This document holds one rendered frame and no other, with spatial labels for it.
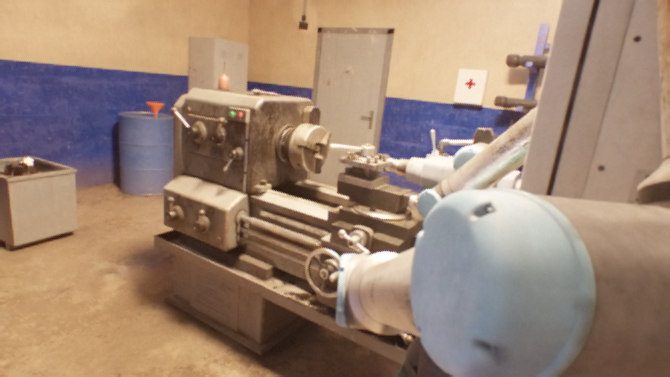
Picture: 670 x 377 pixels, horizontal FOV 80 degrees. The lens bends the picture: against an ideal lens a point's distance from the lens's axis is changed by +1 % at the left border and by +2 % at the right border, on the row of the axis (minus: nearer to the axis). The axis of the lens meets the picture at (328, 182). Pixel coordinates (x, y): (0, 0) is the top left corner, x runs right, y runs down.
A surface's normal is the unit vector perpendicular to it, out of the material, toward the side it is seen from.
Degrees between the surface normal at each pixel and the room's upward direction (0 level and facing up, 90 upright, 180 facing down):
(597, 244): 38
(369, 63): 90
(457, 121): 90
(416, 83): 90
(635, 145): 90
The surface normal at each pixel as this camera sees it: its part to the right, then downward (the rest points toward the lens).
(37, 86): 0.83, 0.21
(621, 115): -0.48, 0.17
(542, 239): 0.03, -0.57
